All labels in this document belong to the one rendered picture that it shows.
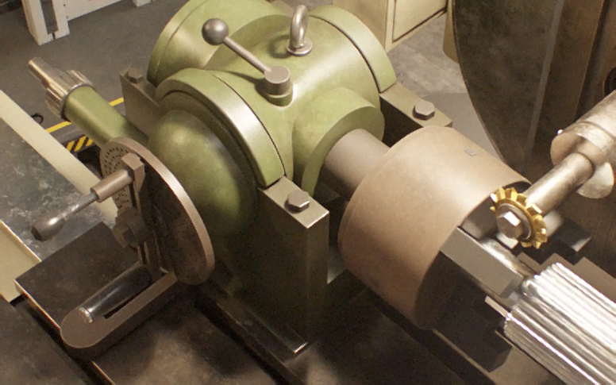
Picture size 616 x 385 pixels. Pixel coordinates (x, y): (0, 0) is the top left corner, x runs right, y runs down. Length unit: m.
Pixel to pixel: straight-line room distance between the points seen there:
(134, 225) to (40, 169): 0.72
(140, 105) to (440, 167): 0.39
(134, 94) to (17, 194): 0.60
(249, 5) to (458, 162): 0.33
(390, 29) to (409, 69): 1.63
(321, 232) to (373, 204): 0.09
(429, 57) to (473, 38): 1.81
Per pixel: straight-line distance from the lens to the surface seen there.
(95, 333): 1.37
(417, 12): 1.53
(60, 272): 1.46
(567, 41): 1.26
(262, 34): 1.33
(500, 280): 1.09
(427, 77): 3.13
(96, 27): 2.82
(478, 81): 1.41
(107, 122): 1.34
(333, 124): 1.22
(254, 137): 1.19
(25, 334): 1.42
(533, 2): 1.29
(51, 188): 1.91
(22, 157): 1.97
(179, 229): 1.23
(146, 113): 1.35
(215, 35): 1.23
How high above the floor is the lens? 2.15
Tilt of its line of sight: 49 degrees down
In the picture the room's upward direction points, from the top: straight up
